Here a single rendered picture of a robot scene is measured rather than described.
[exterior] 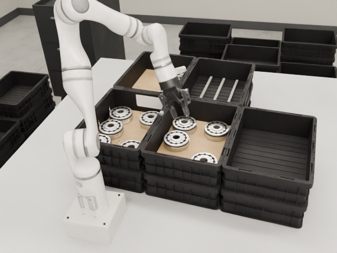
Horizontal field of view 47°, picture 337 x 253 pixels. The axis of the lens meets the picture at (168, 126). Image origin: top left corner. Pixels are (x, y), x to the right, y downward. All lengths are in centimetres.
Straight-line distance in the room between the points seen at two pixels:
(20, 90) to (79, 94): 169
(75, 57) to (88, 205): 49
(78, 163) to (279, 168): 73
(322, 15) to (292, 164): 345
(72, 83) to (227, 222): 74
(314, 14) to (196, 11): 136
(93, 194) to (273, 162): 68
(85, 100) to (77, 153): 16
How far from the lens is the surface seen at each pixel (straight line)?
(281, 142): 164
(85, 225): 139
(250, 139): 163
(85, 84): 122
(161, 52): 142
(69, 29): 130
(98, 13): 128
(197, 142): 159
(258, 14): 483
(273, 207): 143
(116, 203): 143
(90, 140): 120
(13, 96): 283
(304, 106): 213
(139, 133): 166
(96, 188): 132
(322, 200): 162
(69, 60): 123
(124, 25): 134
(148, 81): 203
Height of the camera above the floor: 182
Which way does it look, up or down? 36 degrees down
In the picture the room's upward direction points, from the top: 3 degrees counter-clockwise
